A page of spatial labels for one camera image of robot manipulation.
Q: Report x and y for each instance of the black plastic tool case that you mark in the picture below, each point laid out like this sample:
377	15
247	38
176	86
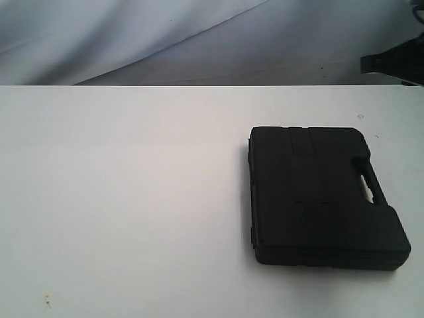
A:
316	201

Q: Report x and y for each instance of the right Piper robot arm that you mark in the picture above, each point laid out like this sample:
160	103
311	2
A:
404	62

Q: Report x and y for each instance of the white backdrop cloth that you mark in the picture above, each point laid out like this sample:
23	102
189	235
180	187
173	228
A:
198	42

